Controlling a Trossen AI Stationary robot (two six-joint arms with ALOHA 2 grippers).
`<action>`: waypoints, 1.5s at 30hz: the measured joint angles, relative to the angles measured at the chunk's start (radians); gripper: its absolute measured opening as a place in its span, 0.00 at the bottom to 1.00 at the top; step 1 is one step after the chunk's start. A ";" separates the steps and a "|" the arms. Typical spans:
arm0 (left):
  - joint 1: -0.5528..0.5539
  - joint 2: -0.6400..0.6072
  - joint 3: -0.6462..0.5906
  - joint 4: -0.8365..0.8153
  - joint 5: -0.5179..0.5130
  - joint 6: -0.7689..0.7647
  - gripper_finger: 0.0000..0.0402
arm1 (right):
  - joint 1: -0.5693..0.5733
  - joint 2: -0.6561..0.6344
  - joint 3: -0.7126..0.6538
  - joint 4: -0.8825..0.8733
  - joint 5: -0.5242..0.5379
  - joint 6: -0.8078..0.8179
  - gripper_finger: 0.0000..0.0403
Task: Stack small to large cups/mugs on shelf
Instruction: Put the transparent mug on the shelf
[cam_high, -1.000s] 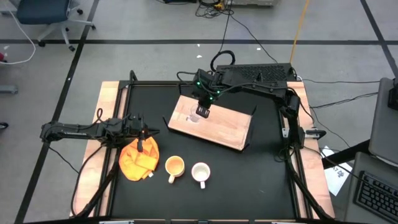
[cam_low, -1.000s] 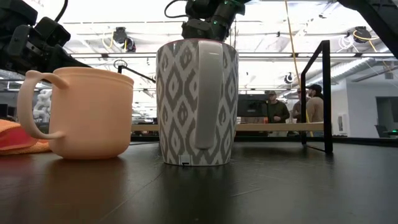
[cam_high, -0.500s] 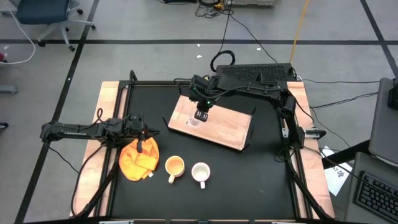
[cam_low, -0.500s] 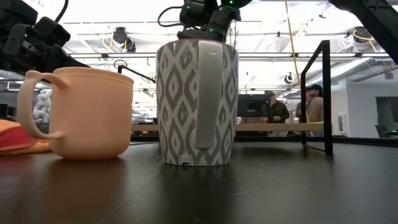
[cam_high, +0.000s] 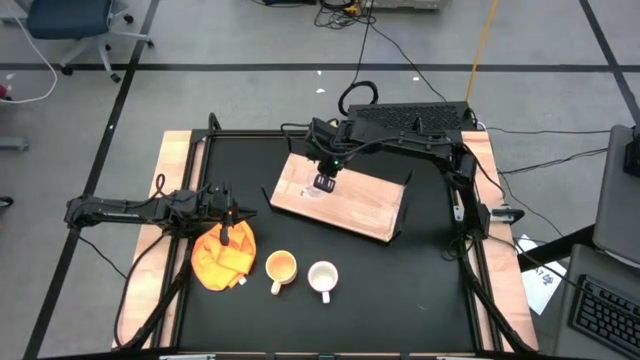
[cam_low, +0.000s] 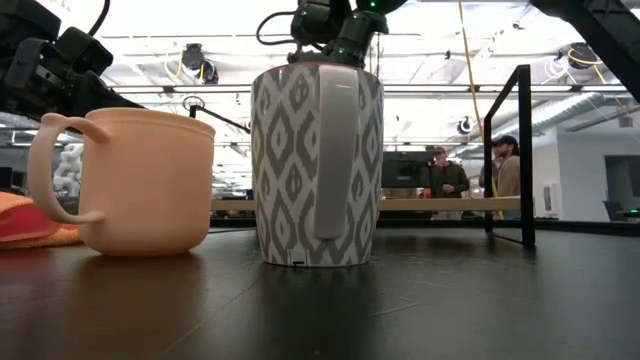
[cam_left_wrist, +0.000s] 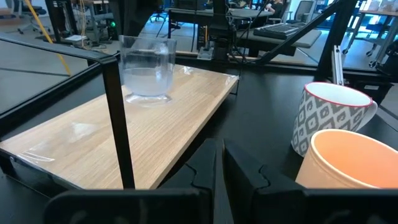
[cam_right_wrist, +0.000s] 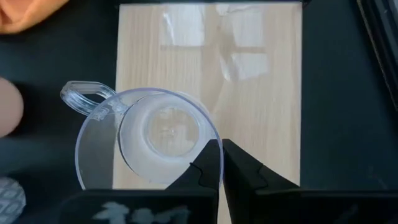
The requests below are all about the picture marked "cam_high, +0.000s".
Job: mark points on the grey blue office chair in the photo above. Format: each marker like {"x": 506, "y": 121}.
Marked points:
{"x": 70, "y": 17}

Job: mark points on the white grey patterned mug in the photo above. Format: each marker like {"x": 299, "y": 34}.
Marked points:
{"x": 322, "y": 276}

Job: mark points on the clear glass cup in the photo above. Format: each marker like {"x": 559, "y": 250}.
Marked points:
{"x": 307, "y": 192}

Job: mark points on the peach plastic mug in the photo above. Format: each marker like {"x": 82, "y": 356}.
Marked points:
{"x": 281, "y": 266}

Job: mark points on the white box device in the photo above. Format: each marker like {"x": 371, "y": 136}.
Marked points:
{"x": 410, "y": 4}

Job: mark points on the black aluminium table frame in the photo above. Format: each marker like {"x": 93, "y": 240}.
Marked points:
{"x": 250, "y": 134}

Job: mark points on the black box device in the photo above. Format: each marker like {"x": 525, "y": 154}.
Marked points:
{"x": 632, "y": 155}

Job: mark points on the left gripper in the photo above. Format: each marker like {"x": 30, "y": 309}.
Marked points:
{"x": 215, "y": 205}

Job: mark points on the black computer case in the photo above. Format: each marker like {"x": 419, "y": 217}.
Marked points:
{"x": 400, "y": 114}

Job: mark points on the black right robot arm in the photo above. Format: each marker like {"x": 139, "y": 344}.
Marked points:
{"x": 410, "y": 142}

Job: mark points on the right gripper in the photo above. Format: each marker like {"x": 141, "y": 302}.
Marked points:
{"x": 325, "y": 145}

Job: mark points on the black keyboard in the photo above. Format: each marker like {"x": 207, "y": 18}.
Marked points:
{"x": 607, "y": 315}

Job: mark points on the grey desk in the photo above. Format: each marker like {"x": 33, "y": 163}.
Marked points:
{"x": 572, "y": 347}
{"x": 617, "y": 200}

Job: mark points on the orange cloth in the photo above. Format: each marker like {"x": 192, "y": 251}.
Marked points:
{"x": 222, "y": 262}

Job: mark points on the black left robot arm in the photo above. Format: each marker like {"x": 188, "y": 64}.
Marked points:
{"x": 115, "y": 212}

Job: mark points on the white paper sheet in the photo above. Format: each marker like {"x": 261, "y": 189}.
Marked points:
{"x": 542, "y": 285}

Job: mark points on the wooden cutting board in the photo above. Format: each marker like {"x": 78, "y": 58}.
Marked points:
{"x": 360, "y": 205}

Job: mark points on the grey desk foot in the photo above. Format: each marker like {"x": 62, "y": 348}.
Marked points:
{"x": 12, "y": 145}
{"x": 7, "y": 21}

